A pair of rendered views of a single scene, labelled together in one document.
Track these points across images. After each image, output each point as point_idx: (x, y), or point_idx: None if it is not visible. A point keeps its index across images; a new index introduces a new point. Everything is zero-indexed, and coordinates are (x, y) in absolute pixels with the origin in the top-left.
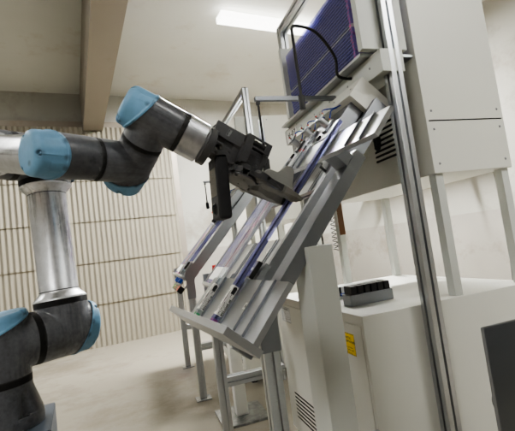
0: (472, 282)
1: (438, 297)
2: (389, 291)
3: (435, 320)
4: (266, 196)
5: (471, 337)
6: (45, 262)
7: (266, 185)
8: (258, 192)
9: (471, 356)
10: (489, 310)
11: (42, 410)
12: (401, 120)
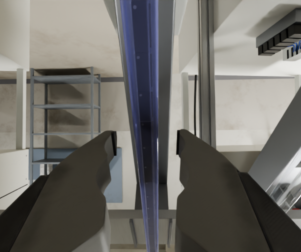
0: (214, 70)
1: (198, 43)
2: (258, 44)
3: (200, 21)
4: (188, 178)
5: (196, 21)
6: None
7: (19, 241)
8: (195, 212)
9: (196, 6)
10: (189, 47)
11: None
12: None
